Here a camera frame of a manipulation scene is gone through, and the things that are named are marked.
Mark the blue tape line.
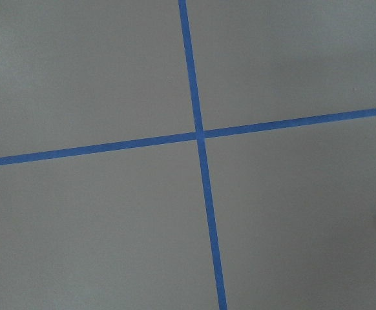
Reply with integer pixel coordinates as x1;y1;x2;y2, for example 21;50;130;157
0;105;376;169

